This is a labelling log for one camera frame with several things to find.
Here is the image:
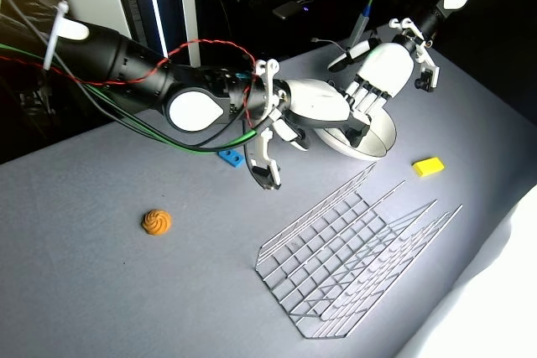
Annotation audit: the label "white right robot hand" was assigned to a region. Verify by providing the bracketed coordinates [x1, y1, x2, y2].
[271, 76, 374, 153]

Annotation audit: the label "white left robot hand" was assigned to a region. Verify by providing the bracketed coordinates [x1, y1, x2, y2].
[326, 37, 415, 125]

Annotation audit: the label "white plate cream underside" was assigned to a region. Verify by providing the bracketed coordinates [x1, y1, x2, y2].
[318, 100, 398, 158]

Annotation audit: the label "grey adapter blue plug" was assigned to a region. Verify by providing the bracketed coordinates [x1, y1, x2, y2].
[349, 4, 373, 43]

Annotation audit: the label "black power adapter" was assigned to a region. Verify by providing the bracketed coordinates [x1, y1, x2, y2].
[272, 0, 310, 21]

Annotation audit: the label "blue block two holes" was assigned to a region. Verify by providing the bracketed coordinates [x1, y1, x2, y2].
[216, 148, 247, 169]

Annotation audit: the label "yellow block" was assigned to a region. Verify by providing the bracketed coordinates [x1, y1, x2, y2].
[412, 156, 446, 178]

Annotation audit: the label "orange swirl cookie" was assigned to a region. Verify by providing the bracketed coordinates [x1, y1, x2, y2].
[141, 208, 174, 236]

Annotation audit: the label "white zip tie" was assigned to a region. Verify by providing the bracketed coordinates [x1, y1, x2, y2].
[43, 0, 70, 72]

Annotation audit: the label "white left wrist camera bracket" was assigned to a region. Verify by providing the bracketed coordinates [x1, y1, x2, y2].
[388, 17, 441, 94]

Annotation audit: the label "thin grey cable with plug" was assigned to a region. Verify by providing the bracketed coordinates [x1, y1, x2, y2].
[310, 37, 352, 57]

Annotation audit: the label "thin black cable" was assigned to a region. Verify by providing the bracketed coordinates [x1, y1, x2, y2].
[196, 117, 274, 149]

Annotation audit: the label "thick green cable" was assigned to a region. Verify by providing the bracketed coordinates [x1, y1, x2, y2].
[0, 41, 258, 153]

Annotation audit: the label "thick black cable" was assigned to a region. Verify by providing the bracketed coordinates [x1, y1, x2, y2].
[0, 0, 253, 156]

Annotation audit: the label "red black twisted wire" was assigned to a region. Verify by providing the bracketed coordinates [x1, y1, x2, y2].
[0, 39, 259, 128]

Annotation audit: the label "silver wire dish rack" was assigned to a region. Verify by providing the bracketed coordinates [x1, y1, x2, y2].
[254, 163, 465, 340]

